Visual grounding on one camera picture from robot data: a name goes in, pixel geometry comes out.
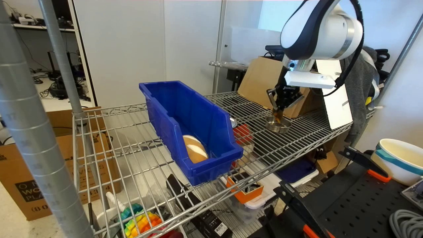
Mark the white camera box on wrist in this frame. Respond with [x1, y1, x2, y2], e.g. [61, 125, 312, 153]
[286, 71, 336, 88]

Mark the brown cardboard box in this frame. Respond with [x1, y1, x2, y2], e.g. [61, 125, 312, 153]
[237, 56, 323, 118]

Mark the rainbow coloured toy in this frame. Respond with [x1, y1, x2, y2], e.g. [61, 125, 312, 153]
[121, 203, 162, 238]

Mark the blue plastic storage bin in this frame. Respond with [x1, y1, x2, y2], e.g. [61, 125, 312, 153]
[139, 80, 244, 185]

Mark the large cardboard box on floor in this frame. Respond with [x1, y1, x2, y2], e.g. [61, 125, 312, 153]
[0, 109, 122, 220]

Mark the tan round object in bin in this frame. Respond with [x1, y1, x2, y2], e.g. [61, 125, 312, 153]
[183, 134, 208, 163]

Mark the red object under shelf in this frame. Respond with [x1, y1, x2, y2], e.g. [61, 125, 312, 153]
[233, 124, 253, 145]

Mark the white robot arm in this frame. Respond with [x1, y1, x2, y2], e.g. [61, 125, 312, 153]
[268, 0, 364, 109]

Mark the grey coiled cable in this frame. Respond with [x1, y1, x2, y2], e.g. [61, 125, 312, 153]
[389, 207, 423, 238]

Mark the grey metal shelf pole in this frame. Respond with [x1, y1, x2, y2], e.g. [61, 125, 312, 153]
[0, 2, 94, 238]

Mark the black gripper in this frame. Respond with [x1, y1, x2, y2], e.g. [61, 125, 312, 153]
[266, 76, 303, 110]

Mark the black orange clamp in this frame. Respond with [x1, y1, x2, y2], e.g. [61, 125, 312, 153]
[274, 181, 336, 238]
[342, 146, 392, 183]

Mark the wire metal shelf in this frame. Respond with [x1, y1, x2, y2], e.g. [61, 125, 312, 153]
[75, 93, 350, 238]

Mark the white teal bowl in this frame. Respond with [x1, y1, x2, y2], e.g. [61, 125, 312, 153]
[373, 138, 423, 185]

